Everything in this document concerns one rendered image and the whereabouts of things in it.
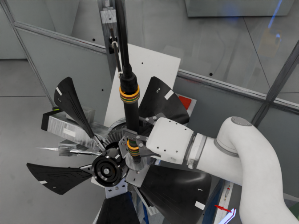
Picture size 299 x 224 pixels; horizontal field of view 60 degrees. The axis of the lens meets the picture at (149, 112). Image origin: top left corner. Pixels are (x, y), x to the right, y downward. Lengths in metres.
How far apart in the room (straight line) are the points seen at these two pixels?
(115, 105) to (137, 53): 0.25
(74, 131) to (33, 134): 1.51
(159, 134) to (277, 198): 0.29
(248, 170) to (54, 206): 1.90
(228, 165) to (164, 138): 0.16
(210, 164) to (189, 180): 0.35
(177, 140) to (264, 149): 0.20
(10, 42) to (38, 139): 1.13
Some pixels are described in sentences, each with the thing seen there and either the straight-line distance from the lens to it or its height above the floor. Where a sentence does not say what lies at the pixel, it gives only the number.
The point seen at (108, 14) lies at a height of 1.41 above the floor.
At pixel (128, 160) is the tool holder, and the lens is 0.86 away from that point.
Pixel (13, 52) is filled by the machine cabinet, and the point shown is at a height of 0.15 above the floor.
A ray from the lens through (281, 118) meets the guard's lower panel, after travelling 1.60.
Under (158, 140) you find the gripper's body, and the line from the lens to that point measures 0.64.
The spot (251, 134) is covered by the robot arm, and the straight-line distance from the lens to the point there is 0.57.
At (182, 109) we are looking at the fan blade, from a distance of 0.81.
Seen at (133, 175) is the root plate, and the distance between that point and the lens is 0.95.
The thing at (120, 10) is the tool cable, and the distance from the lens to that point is 0.46.
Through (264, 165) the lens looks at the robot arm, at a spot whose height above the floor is 1.62.
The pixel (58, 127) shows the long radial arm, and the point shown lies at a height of 1.12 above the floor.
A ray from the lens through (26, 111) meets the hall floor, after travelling 2.82.
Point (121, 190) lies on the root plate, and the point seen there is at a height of 1.09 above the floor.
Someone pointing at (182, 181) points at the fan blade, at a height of 1.18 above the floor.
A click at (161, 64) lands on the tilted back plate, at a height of 1.33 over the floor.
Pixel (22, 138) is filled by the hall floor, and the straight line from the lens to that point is 2.66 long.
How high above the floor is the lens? 2.07
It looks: 55 degrees down
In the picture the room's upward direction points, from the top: straight up
